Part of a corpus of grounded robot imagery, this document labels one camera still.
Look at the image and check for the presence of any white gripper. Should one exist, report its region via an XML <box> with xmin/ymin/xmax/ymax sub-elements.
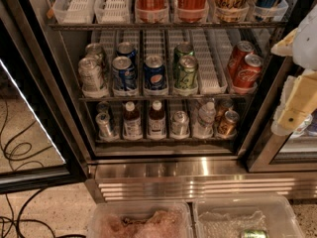
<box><xmin>270</xmin><ymin>5</ymin><xmax>317</xmax><ymax>127</ymax></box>

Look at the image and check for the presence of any green soda can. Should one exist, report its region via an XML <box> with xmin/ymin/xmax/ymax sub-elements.
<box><xmin>173</xmin><ymin>42</ymin><xmax>194</xmax><ymax>68</ymax></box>
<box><xmin>174</xmin><ymin>55</ymin><xmax>198</xmax><ymax>90</ymax></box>

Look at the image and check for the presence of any front red Coca-Cola can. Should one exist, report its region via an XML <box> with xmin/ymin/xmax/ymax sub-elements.
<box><xmin>233</xmin><ymin>54</ymin><xmax>263</xmax><ymax>88</ymax></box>

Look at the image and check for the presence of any red coca-cola can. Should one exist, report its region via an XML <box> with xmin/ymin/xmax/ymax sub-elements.
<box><xmin>227</xmin><ymin>41</ymin><xmax>255</xmax><ymax>78</ymax></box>
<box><xmin>233</xmin><ymin>54</ymin><xmax>263</xmax><ymax>88</ymax></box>

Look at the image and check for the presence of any rear red Coca-Cola can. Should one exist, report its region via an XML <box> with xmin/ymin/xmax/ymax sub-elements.
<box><xmin>227</xmin><ymin>41</ymin><xmax>255</xmax><ymax>78</ymax></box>

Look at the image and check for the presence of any rear copper can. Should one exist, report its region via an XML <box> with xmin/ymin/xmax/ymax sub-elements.
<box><xmin>215</xmin><ymin>98</ymin><xmax>234</xmax><ymax>121</ymax></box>

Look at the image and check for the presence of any copper can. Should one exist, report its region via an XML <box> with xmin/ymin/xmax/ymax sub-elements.
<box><xmin>215</xmin><ymin>98</ymin><xmax>234</xmax><ymax>121</ymax></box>
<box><xmin>217</xmin><ymin>110</ymin><xmax>240</xmax><ymax>135</ymax></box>

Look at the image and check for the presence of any front copper can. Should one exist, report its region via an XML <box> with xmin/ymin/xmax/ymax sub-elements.
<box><xmin>217</xmin><ymin>110</ymin><xmax>240</xmax><ymax>135</ymax></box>

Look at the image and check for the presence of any stainless steel fridge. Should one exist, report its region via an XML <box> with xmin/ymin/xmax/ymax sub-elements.
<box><xmin>17</xmin><ymin>0</ymin><xmax>316</xmax><ymax>201</ymax></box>

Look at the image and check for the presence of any silver can bottom shelf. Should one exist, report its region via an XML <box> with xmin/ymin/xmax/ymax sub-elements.
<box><xmin>171</xmin><ymin>111</ymin><xmax>189</xmax><ymax>136</ymax></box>

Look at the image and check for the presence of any green can in bin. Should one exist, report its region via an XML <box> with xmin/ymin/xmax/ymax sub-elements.
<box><xmin>240</xmin><ymin>229</ymin><xmax>268</xmax><ymax>238</ymax></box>

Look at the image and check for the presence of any front light blue Pepsi can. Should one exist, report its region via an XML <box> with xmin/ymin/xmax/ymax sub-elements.
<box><xmin>112</xmin><ymin>56</ymin><xmax>137</xmax><ymax>91</ymax></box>

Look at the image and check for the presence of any rear blue Pepsi can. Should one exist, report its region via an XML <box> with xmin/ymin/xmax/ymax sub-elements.
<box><xmin>116</xmin><ymin>42</ymin><xmax>137</xmax><ymax>63</ymax></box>

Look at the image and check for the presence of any rear slim silver can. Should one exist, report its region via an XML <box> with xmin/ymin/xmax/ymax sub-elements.
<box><xmin>96</xmin><ymin>101</ymin><xmax>110</xmax><ymax>113</ymax></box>

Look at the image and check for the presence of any slim silver can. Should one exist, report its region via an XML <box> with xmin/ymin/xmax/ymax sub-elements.
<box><xmin>95</xmin><ymin>112</ymin><xmax>114</xmax><ymax>138</ymax></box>
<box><xmin>96</xmin><ymin>101</ymin><xmax>110</xmax><ymax>113</ymax></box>

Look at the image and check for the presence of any front slim silver can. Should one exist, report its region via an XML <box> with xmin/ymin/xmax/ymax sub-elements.
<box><xmin>95</xmin><ymin>112</ymin><xmax>114</xmax><ymax>138</ymax></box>

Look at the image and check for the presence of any rear white soda can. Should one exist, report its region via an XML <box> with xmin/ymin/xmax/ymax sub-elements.
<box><xmin>85</xmin><ymin>43</ymin><xmax>106</xmax><ymax>68</ymax></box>

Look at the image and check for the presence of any white soda can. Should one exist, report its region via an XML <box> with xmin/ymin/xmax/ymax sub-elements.
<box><xmin>85</xmin><ymin>43</ymin><xmax>106</xmax><ymax>68</ymax></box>
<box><xmin>78</xmin><ymin>58</ymin><xmax>106</xmax><ymax>92</ymax></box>

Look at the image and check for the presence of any front white soda can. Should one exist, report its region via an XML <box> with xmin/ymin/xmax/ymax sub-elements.
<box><xmin>78</xmin><ymin>58</ymin><xmax>106</xmax><ymax>92</ymax></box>

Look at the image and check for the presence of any empty white shelf tray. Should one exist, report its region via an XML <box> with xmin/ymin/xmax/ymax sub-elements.
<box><xmin>53</xmin><ymin>0</ymin><xmax>95</xmax><ymax>24</ymax></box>

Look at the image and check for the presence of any open glass fridge door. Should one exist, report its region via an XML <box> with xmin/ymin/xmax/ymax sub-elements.
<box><xmin>0</xmin><ymin>0</ymin><xmax>86</xmax><ymax>194</ymax></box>

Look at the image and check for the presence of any clear water bottle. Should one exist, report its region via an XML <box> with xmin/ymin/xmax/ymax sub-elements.
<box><xmin>194</xmin><ymin>102</ymin><xmax>216</xmax><ymax>139</ymax></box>

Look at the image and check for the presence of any right brown juice bottle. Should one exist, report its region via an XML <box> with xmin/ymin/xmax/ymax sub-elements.
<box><xmin>148</xmin><ymin>100</ymin><xmax>166</xmax><ymax>139</ymax></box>

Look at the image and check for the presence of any brown juice bottle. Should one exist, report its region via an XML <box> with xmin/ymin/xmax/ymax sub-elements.
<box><xmin>124</xmin><ymin>101</ymin><xmax>143</xmax><ymax>139</ymax></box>
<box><xmin>148</xmin><ymin>100</ymin><xmax>166</xmax><ymax>139</ymax></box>

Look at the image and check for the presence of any right clear plastic bin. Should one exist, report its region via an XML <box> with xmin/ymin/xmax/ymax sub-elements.
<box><xmin>192</xmin><ymin>193</ymin><xmax>305</xmax><ymax>238</ymax></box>

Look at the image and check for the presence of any clear plastic bin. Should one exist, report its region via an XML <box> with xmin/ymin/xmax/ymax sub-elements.
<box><xmin>192</xmin><ymin>193</ymin><xmax>305</xmax><ymax>238</ymax></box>
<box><xmin>87</xmin><ymin>200</ymin><xmax>193</xmax><ymax>238</ymax></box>

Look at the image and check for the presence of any left brown juice bottle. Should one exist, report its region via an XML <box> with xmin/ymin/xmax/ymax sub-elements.
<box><xmin>124</xmin><ymin>101</ymin><xmax>143</xmax><ymax>139</ymax></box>

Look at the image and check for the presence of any left clear plastic bin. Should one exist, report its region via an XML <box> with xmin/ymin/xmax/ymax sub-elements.
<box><xmin>87</xmin><ymin>200</ymin><xmax>193</xmax><ymax>238</ymax></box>

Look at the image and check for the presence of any black floor cable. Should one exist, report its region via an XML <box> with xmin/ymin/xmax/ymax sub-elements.
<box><xmin>0</xmin><ymin>99</ymin><xmax>87</xmax><ymax>238</ymax></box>

